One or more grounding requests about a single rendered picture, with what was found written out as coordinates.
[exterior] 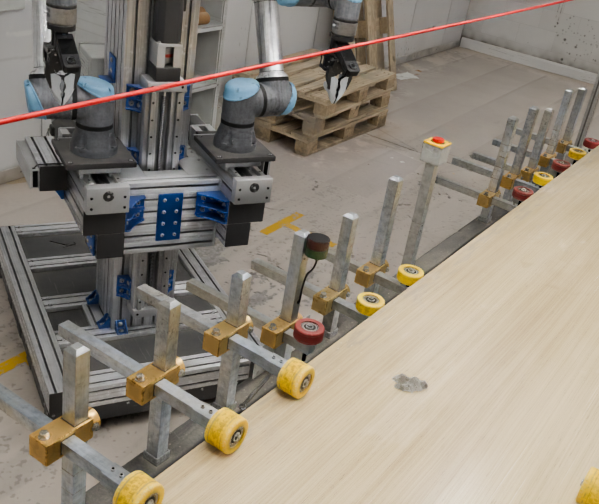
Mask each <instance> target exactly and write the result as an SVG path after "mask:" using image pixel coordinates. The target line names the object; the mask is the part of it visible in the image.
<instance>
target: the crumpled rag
mask: <svg viewBox="0 0 599 504"><path fill-rule="evenodd" d="M392 380H393V381H395V382H397V384H395V385H394V388H397V389H399V390H402V391H408V392H411V393H413V392H414V391H422V390H423V389H427V388H428V384H427V382H426V381H425V380H420V379H419V378H418V377H414V376H413V377H411V378H410V377H407V376H406V375H405V374H403V373H401V374H400V375H399V374H397V375H395V376H394V377H392Z"/></svg>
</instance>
